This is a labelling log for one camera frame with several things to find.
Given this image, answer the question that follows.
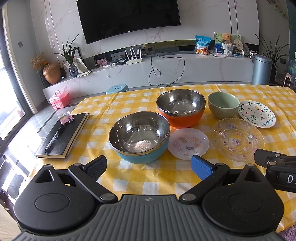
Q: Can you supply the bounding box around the white sticker plastic plate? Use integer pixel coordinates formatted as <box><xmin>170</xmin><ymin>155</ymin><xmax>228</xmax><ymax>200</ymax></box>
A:
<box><xmin>168</xmin><ymin>128</ymin><xmax>209</xmax><ymax>160</ymax></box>

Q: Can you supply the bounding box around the clear glass sticker plate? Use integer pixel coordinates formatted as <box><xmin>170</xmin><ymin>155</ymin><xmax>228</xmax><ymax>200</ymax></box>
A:
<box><xmin>211</xmin><ymin>118</ymin><xmax>265</xmax><ymax>163</ymax></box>

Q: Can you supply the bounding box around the white painted ceramic plate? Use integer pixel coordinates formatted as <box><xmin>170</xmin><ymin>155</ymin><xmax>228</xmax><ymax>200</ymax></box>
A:
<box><xmin>238</xmin><ymin>100</ymin><xmax>276</xmax><ymax>128</ymax></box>

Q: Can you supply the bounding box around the blue steel bowl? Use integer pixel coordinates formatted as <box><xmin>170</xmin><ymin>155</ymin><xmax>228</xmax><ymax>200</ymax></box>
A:
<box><xmin>108</xmin><ymin>111</ymin><xmax>171</xmax><ymax>164</ymax></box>

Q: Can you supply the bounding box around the green ceramic bowl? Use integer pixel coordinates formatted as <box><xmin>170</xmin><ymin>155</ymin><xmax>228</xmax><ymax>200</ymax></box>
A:
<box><xmin>208</xmin><ymin>92</ymin><xmax>240</xmax><ymax>119</ymax></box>

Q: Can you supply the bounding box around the orange steel bowl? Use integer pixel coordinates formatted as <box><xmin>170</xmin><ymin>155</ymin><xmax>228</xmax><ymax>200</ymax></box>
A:
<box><xmin>156</xmin><ymin>89</ymin><xmax>206</xmax><ymax>128</ymax></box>

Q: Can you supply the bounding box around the black notebook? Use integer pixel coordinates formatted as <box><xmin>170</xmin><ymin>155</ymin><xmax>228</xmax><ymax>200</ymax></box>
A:
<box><xmin>35</xmin><ymin>113</ymin><xmax>90</xmax><ymax>159</ymax></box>

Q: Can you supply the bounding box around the black pen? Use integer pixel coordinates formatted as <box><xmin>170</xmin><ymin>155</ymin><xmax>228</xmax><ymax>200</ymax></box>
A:
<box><xmin>45</xmin><ymin>125</ymin><xmax>65</xmax><ymax>154</ymax></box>

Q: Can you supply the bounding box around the pink storage box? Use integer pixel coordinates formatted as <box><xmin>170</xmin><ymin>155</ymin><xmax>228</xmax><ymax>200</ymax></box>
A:
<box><xmin>49</xmin><ymin>90</ymin><xmax>71</xmax><ymax>109</ymax></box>

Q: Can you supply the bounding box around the light blue plastic stool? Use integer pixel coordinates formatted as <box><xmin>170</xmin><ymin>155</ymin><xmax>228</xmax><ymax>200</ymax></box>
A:
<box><xmin>105</xmin><ymin>84</ymin><xmax>130</xmax><ymax>94</ymax></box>

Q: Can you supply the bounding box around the pink small heater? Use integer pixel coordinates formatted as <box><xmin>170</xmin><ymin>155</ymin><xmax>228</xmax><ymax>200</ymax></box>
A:
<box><xmin>283</xmin><ymin>73</ymin><xmax>292</xmax><ymax>88</ymax></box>

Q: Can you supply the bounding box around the copper round vase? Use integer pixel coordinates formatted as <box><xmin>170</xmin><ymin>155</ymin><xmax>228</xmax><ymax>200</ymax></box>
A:
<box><xmin>43</xmin><ymin>62</ymin><xmax>61</xmax><ymax>84</ymax></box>

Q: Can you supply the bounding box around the blue water jug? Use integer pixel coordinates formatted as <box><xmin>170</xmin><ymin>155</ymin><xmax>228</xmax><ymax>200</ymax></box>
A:
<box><xmin>287</xmin><ymin>53</ymin><xmax>296</xmax><ymax>82</ymax></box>

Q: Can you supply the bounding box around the grey metal trash bin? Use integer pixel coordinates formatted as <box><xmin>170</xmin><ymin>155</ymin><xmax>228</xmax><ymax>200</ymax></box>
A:
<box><xmin>252</xmin><ymin>54</ymin><xmax>273</xmax><ymax>85</ymax></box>

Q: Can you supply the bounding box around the potted plant right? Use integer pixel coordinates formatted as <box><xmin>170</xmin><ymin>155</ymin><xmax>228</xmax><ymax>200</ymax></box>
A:
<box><xmin>255</xmin><ymin>35</ymin><xmax>290</xmax><ymax>84</ymax></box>

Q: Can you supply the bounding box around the dried flower bunch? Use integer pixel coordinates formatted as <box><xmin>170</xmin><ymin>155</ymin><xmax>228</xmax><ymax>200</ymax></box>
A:
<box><xmin>30</xmin><ymin>52</ymin><xmax>48</xmax><ymax>71</ymax></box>

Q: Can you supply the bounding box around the white wifi router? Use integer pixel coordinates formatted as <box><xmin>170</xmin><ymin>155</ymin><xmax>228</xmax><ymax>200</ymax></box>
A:
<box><xmin>125</xmin><ymin>47</ymin><xmax>142</xmax><ymax>65</ymax></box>

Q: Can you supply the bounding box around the blue snack bag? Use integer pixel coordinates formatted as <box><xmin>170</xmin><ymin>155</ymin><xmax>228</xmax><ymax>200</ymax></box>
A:
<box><xmin>195</xmin><ymin>35</ymin><xmax>211</xmax><ymax>55</ymax></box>

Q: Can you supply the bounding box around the black television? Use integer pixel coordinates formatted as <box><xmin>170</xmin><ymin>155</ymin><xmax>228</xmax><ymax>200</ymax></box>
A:
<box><xmin>76</xmin><ymin>0</ymin><xmax>181</xmax><ymax>44</ymax></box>

